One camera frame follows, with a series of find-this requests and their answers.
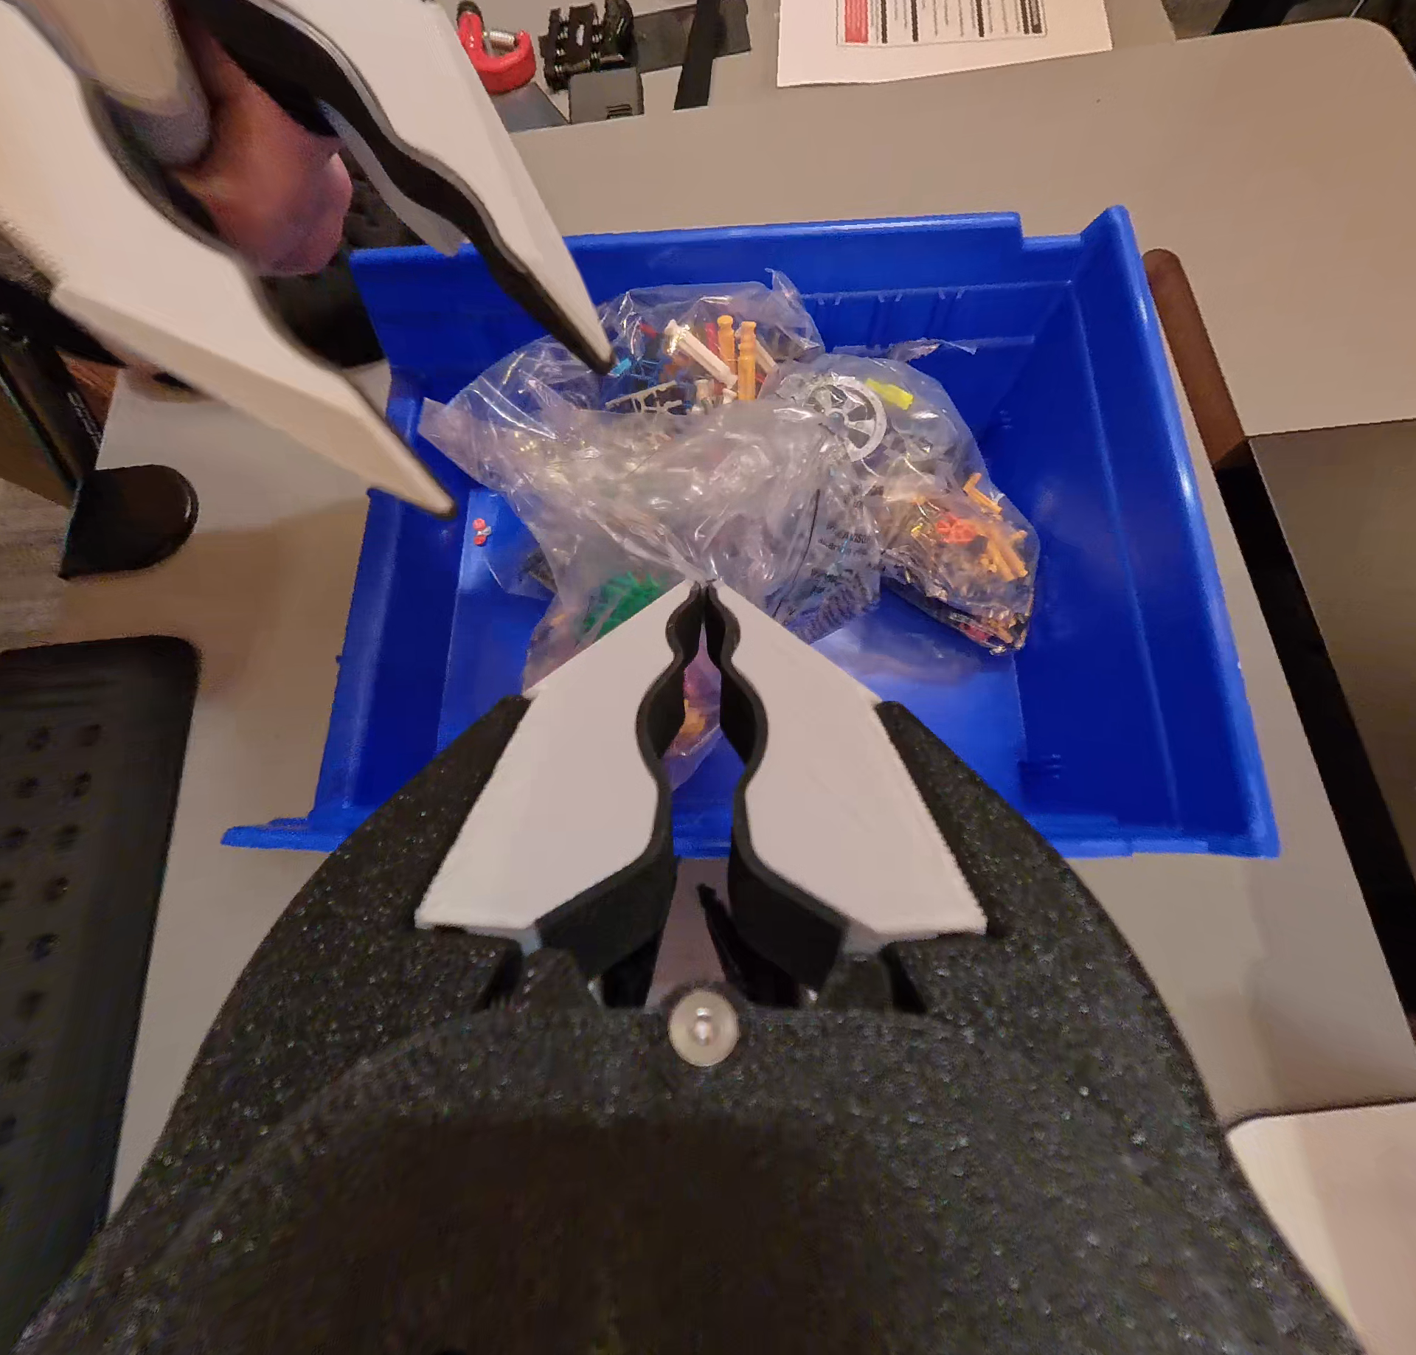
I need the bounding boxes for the small grey box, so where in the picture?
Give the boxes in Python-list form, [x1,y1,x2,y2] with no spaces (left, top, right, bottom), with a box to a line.
[565,67,646,127]

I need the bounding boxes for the white book stand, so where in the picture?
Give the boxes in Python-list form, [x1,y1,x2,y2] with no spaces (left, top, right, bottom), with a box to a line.
[1221,1094,1416,1355]

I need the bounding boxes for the blue plastic bin with sticker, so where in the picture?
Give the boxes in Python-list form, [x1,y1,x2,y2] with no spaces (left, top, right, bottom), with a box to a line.
[221,204,1283,859]

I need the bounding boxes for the black strip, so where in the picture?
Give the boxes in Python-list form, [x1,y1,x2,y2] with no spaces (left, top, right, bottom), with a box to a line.
[672,0,728,111]

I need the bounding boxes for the black table inset panel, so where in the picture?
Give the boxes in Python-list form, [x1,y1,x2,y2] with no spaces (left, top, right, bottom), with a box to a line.
[1210,419,1416,1036]

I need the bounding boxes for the white sheet with red label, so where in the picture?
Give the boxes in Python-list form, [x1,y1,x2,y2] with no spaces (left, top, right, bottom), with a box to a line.
[775,0,1112,89]

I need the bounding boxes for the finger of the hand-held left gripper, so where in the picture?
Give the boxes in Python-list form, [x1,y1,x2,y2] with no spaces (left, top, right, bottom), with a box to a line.
[0,0,459,524]
[164,0,617,377]

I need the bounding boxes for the black post with foot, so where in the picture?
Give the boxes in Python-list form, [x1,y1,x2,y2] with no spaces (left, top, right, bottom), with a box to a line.
[0,271,202,582]

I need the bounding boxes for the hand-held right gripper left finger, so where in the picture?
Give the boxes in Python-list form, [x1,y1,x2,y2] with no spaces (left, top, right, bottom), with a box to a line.
[413,581,703,992]

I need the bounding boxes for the red toy clamp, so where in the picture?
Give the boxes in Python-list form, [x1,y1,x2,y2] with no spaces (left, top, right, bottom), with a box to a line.
[456,4,540,89]

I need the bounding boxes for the clear bag of rods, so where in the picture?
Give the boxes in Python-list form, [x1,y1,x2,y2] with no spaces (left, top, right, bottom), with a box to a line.
[418,275,831,560]

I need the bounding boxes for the black toy assembly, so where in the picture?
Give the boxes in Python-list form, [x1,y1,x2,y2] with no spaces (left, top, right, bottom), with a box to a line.
[538,0,636,84]

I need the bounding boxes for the person's left hand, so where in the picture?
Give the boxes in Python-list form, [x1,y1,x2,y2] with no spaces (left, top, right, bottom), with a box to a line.
[179,34,356,280]

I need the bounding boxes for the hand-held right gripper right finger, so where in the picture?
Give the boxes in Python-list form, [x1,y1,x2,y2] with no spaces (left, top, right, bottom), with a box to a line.
[701,581,987,992]

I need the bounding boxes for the clear bag with wheels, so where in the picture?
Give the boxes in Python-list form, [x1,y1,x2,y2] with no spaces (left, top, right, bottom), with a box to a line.
[763,342,974,494]

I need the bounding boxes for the clear bag of orange pieces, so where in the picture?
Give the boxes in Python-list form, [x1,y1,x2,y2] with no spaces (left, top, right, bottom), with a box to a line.
[774,459,1041,660]

